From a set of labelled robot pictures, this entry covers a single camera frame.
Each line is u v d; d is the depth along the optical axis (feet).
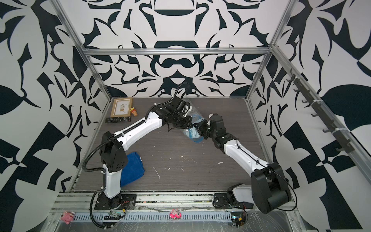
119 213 2.34
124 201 2.40
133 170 2.68
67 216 2.24
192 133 2.67
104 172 1.77
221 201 2.44
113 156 1.56
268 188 1.36
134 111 3.55
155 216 2.34
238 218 2.33
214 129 2.12
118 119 3.44
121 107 3.70
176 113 2.29
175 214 2.30
